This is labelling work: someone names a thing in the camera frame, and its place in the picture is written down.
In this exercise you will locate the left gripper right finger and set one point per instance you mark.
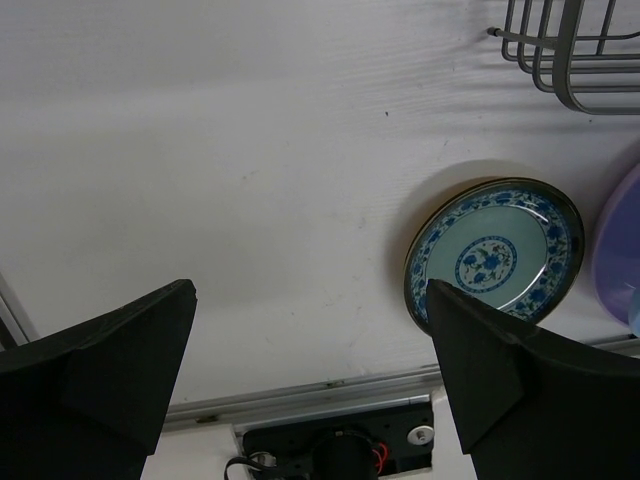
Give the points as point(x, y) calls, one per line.
point(528, 403)

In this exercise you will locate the blue floral small plate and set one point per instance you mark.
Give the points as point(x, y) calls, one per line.
point(515, 243)

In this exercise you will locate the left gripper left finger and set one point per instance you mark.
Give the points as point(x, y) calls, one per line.
point(42, 442)

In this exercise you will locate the wire dish rack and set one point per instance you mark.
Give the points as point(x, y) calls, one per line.
point(585, 53)

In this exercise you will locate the aluminium rail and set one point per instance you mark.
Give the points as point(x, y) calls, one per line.
point(300, 395)

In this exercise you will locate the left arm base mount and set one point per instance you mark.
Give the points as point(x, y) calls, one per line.
point(366, 445)

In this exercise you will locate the purple large plate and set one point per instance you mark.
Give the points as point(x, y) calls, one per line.
point(615, 258)

